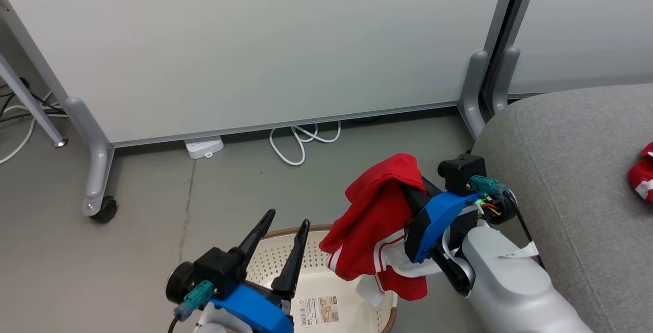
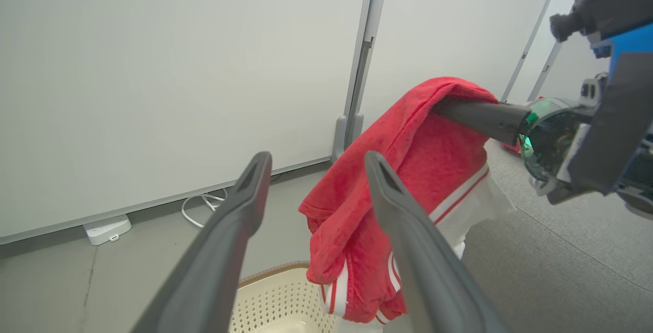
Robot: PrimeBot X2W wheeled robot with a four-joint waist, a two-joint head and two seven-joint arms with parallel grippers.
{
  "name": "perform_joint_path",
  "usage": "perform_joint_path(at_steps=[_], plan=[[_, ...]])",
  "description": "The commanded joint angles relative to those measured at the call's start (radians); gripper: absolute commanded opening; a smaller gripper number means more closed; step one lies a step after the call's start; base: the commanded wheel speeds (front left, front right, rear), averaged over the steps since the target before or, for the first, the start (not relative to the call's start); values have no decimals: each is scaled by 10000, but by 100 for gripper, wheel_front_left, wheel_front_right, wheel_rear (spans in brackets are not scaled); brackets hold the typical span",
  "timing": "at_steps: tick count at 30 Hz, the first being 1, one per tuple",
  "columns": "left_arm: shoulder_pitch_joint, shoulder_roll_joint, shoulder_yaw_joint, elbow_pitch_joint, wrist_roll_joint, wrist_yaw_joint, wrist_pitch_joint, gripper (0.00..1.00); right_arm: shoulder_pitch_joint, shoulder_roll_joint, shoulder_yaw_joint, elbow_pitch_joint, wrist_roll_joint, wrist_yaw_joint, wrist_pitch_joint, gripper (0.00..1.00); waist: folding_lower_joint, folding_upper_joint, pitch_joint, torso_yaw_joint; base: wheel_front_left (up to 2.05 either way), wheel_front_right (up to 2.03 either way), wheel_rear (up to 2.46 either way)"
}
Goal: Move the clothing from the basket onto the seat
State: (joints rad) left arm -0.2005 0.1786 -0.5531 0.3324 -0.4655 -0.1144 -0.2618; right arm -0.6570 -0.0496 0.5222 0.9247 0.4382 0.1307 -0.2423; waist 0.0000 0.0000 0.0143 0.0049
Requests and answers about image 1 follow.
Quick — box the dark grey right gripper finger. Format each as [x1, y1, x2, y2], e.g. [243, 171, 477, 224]
[407, 177, 442, 212]

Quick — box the paper label sticker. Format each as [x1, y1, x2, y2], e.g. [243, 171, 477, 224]
[297, 295, 341, 327]

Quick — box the cream perforated laundry basket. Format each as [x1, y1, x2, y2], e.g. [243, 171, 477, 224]
[245, 224, 398, 333]

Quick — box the grey partition foot with caster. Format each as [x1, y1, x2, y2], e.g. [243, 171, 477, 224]
[64, 97, 115, 219]

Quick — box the long thin white cable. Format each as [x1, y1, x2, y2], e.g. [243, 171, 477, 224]
[0, 91, 68, 165]

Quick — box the large white partition panel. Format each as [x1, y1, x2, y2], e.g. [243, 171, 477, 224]
[0, 0, 511, 148]

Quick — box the white power strip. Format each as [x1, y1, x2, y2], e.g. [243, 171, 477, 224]
[184, 136, 225, 160]

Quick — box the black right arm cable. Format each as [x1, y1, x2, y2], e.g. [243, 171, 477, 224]
[497, 185, 545, 270]

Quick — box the black cable bundle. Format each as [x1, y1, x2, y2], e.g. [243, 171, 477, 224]
[0, 75, 67, 125]

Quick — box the grey metal desk frame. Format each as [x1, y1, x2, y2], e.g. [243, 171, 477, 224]
[0, 53, 69, 148]

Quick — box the white looped cable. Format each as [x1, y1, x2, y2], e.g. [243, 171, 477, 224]
[269, 120, 342, 167]

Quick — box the red white sports shirt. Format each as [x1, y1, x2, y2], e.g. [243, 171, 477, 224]
[319, 152, 444, 307]

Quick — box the black caster wheel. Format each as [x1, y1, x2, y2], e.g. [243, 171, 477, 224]
[89, 195, 118, 224]

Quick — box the grey fabric sofa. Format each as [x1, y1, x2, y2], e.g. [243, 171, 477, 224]
[470, 83, 653, 333]

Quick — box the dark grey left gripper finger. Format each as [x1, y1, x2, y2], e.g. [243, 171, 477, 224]
[270, 219, 310, 300]
[237, 209, 277, 272]

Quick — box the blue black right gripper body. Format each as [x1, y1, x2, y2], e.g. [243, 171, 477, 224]
[405, 194, 483, 264]

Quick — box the red white folded garment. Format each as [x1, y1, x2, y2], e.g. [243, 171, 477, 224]
[627, 142, 653, 204]

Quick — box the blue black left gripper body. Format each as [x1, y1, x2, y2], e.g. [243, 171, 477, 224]
[212, 251, 295, 333]

